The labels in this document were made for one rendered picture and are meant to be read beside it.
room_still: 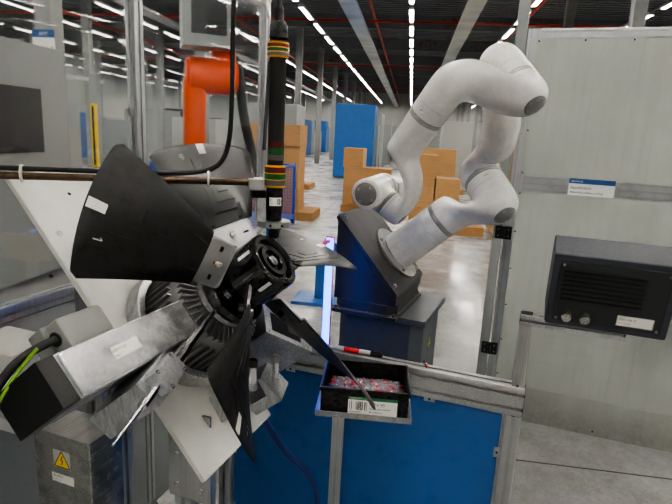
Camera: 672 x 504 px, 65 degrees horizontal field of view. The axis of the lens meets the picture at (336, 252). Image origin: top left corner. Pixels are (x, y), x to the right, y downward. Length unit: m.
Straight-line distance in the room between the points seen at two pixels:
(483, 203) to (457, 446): 0.68
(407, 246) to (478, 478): 0.69
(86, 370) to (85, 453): 0.40
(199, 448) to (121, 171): 0.53
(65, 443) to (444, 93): 1.11
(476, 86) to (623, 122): 1.58
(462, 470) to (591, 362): 1.52
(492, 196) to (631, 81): 1.38
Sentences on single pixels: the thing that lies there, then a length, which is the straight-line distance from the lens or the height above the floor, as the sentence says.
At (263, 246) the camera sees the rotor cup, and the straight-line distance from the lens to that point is 1.03.
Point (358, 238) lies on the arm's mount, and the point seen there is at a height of 1.16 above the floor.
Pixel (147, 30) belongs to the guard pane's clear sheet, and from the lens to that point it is 1.94.
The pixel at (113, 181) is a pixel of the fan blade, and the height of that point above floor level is 1.38.
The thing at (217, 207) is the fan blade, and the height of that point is 1.31.
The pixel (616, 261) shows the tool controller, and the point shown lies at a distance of 1.32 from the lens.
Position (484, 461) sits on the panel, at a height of 0.62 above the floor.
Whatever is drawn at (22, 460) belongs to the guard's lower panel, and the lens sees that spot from 1.77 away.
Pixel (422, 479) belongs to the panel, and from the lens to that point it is 1.66.
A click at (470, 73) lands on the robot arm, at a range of 1.30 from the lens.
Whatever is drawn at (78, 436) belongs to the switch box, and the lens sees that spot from 1.25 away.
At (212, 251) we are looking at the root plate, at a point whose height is 1.24.
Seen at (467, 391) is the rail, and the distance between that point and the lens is 1.48.
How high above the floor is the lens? 1.47
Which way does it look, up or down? 13 degrees down
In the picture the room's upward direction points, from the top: 3 degrees clockwise
